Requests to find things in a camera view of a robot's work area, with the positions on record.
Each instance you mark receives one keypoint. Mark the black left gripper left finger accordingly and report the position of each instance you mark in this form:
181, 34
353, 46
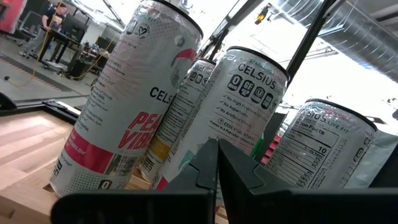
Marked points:
140, 208

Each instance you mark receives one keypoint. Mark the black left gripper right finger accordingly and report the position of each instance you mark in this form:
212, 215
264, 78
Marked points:
311, 208

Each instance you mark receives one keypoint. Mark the white Celsius energy drink can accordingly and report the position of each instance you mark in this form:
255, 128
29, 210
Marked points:
124, 93
242, 102
183, 109
317, 149

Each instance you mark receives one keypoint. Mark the wooden slatted shelf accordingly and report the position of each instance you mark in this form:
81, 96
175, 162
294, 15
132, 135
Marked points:
25, 205

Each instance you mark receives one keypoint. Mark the person at desk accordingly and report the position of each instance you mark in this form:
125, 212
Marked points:
7, 77

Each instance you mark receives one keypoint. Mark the black desk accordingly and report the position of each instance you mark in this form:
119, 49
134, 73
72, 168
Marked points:
59, 35

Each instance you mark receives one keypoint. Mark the black computer monitor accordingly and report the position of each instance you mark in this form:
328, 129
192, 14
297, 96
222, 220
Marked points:
73, 26

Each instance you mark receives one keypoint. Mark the yellow black hanging device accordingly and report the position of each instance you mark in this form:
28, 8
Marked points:
261, 15

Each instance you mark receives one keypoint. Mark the silver ventilation duct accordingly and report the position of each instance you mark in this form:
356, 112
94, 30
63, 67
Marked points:
357, 34

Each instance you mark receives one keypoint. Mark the black overhead rig frame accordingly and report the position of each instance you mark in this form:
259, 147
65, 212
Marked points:
311, 28

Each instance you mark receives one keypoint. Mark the red wall banner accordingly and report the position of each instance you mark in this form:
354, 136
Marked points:
14, 12

